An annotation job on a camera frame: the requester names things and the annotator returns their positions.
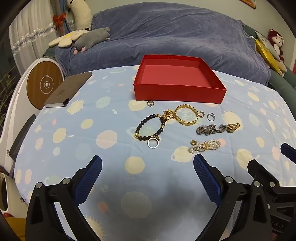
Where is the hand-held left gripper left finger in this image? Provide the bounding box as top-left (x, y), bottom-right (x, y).
top-left (26, 156), bottom-right (102, 241)

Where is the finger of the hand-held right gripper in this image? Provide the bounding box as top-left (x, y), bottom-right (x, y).
top-left (280, 143), bottom-right (296, 164)
top-left (247, 159), bottom-right (280, 189)

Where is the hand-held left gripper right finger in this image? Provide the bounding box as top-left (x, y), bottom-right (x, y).
top-left (194, 153), bottom-right (272, 241)

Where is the pearl bracelet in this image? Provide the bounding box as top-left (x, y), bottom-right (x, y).
top-left (190, 139), bottom-right (222, 154)

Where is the silver link watch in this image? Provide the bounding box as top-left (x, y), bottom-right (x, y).
top-left (196, 124), bottom-right (228, 136)

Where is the gold watch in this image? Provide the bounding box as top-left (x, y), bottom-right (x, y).
top-left (226, 122), bottom-right (241, 133)

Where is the gold chain bracelet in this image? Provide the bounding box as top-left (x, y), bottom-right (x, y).
top-left (174, 104), bottom-right (200, 127)

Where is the ornate metal ring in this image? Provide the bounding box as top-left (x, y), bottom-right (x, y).
top-left (147, 137), bottom-right (160, 149)

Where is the dark bead bracelet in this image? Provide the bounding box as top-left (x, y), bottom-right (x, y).
top-left (134, 113), bottom-right (167, 142)

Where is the red cardboard box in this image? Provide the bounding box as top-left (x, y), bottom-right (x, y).
top-left (133, 55), bottom-right (227, 104)

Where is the light blue patterned tablecloth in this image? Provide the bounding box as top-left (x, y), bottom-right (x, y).
top-left (14, 66), bottom-right (296, 241)

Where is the green sofa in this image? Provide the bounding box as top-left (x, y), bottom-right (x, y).
top-left (243, 24), bottom-right (296, 95)

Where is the white plastic object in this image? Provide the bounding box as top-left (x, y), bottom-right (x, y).
top-left (0, 173), bottom-right (15, 212)

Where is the brown notebook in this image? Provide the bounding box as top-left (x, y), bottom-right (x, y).
top-left (44, 71), bottom-right (93, 108)

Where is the yellow pillow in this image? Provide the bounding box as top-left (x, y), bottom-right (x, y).
top-left (253, 38), bottom-right (282, 75)

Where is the white wooden-top side table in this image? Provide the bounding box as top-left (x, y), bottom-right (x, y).
top-left (0, 57), bottom-right (65, 176)

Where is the grey pillow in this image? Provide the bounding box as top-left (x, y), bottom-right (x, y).
top-left (255, 31), bottom-right (281, 62)

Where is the red monkey plush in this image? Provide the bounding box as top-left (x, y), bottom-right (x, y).
top-left (268, 29), bottom-right (285, 63)

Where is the white curtain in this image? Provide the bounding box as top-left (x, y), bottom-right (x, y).
top-left (9, 0), bottom-right (70, 67)

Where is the grey plush animal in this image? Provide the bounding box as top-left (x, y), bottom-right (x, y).
top-left (73, 27), bottom-right (111, 55)

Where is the flower shaped pillow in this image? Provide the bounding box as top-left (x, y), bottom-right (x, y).
top-left (48, 30), bottom-right (89, 48)

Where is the blue sofa blanket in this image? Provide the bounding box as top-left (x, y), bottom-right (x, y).
top-left (55, 6), bottom-right (271, 87)

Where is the silver tinsel garland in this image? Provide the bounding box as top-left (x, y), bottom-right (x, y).
top-left (11, 22), bottom-right (74, 55)

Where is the red ribbon bow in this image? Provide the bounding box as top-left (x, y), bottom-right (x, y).
top-left (53, 13), bottom-right (66, 30)

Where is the cream plush toy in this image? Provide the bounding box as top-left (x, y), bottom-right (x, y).
top-left (67, 0), bottom-right (93, 30)

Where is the gold chain necklace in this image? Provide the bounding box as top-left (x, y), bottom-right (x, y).
top-left (161, 109), bottom-right (177, 123)

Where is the orange framed wall picture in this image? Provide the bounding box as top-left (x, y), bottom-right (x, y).
top-left (240, 0), bottom-right (257, 10)

